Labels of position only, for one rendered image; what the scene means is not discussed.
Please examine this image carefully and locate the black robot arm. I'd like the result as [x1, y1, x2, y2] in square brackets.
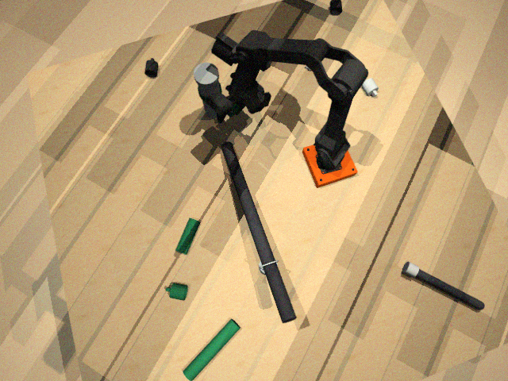
[211, 30, 368, 174]

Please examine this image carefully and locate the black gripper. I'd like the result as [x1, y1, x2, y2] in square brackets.
[206, 71, 264, 123]

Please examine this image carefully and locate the grey post with white cap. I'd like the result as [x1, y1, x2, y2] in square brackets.
[194, 63, 220, 118]

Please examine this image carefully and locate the black cylinder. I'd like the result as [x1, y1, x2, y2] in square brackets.
[329, 0, 342, 16]
[145, 58, 158, 77]

